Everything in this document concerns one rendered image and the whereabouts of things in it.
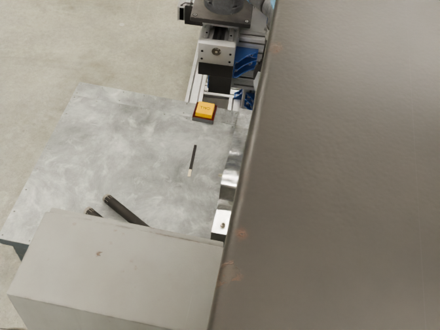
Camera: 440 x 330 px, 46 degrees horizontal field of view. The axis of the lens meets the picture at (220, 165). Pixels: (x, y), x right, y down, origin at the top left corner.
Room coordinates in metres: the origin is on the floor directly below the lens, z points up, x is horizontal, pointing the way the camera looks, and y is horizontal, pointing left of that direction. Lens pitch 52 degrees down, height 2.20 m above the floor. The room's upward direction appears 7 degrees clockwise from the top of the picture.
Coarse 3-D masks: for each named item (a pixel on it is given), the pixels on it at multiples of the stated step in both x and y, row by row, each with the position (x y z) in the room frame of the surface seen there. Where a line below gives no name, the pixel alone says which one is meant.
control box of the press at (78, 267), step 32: (64, 224) 0.41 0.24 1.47; (96, 224) 0.42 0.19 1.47; (128, 224) 0.43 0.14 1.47; (32, 256) 0.35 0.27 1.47; (64, 256) 0.36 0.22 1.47; (96, 256) 0.37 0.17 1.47; (128, 256) 0.37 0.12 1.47; (160, 256) 0.38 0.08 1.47; (192, 256) 0.38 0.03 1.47; (32, 288) 0.30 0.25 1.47; (64, 288) 0.31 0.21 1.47; (96, 288) 0.31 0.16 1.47; (128, 288) 0.32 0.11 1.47; (160, 288) 0.33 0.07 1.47; (192, 288) 0.33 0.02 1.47; (32, 320) 0.29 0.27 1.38; (64, 320) 0.28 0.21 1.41; (96, 320) 0.28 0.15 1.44; (128, 320) 0.27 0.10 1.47; (160, 320) 0.28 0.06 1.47; (192, 320) 0.28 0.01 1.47
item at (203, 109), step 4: (200, 104) 1.34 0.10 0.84; (204, 104) 1.34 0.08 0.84; (208, 104) 1.34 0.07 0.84; (212, 104) 1.35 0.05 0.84; (196, 108) 1.32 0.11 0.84; (200, 108) 1.32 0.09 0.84; (204, 108) 1.32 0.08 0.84; (208, 108) 1.32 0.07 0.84; (212, 108) 1.33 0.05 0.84; (196, 112) 1.30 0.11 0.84; (200, 112) 1.30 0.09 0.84; (204, 112) 1.30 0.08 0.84; (208, 112) 1.30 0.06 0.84; (212, 112) 1.31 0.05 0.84; (200, 116) 1.29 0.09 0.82; (204, 116) 1.29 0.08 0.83; (208, 116) 1.29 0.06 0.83
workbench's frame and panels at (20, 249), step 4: (0, 240) 0.73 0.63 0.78; (4, 240) 0.72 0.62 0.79; (8, 244) 0.72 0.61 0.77; (12, 244) 0.72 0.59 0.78; (16, 244) 0.72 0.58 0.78; (20, 244) 0.72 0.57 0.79; (24, 244) 0.72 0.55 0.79; (16, 248) 0.74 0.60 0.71; (20, 248) 0.74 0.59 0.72; (24, 248) 0.72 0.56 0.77; (16, 252) 0.74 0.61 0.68; (20, 252) 0.74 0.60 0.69; (24, 252) 0.74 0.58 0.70; (20, 256) 0.74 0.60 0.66; (20, 260) 0.74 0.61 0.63
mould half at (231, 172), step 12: (240, 108) 1.29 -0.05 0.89; (240, 120) 1.23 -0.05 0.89; (240, 132) 1.18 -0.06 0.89; (240, 144) 1.13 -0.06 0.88; (228, 156) 1.06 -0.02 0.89; (240, 156) 1.07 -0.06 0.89; (228, 168) 0.98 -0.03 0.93; (228, 180) 0.94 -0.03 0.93; (228, 192) 0.91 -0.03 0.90; (228, 204) 0.90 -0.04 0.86; (216, 216) 0.85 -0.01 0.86; (228, 216) 0.86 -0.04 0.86; (216, 228) 0.81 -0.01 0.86
